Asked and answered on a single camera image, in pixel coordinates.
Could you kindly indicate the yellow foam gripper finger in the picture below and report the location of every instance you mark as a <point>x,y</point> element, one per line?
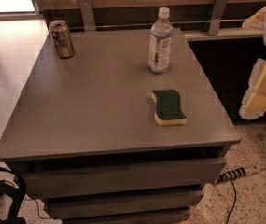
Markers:
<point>254,100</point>
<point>256,21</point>

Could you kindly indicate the orange soda can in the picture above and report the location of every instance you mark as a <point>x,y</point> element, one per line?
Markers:
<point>61,38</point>

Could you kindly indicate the black and white power strip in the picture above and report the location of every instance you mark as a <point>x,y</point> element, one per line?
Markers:
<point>237,173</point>

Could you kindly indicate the clear plastic water bottle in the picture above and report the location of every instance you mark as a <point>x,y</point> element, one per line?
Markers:
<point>160,43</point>

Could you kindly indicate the green and yellow sponge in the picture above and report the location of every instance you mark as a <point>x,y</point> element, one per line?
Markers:
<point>168,110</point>

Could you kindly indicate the grey drawer cabinet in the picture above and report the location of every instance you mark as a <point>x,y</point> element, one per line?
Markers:
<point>84,137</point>

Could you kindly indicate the right metal wall bracket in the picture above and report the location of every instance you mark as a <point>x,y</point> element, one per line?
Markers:
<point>216,16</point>

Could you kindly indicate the metal wall bracket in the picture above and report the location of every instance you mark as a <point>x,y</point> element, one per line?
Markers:
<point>86,9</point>
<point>216,16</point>

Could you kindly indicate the left metal wall bracket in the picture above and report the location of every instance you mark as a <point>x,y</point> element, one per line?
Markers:
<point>86,9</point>

